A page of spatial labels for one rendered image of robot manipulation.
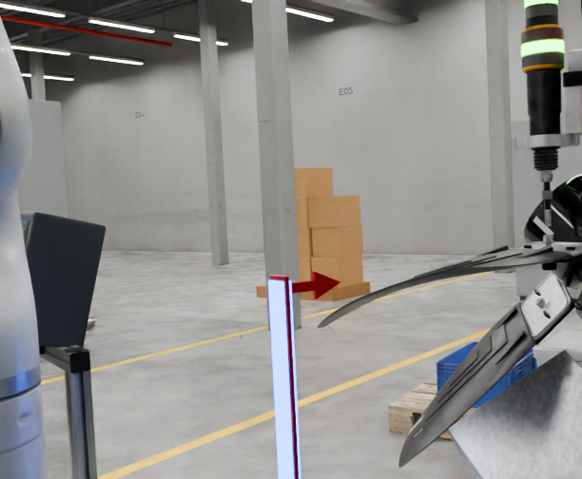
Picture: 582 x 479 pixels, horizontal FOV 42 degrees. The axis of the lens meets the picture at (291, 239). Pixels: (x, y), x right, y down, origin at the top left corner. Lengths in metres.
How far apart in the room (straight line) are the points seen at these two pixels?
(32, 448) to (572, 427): 0.51
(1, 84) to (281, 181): 6.57
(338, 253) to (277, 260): 2.06
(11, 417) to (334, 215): 8.51
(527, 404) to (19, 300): 0.51
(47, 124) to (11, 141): 6.95
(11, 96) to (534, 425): 0.58
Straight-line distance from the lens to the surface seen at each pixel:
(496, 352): 0.98
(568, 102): 0.86
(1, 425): 0.56
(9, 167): 0.50
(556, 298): 0.96
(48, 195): 7.40
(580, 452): 0.82
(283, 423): 0.66
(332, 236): 9.08
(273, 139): 7.07
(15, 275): 0.61
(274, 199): 7.07
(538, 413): 0.83
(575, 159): 8.38
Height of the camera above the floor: 1.26
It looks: 3 degrees down
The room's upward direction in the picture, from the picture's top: 3 degrees counter-clockwise
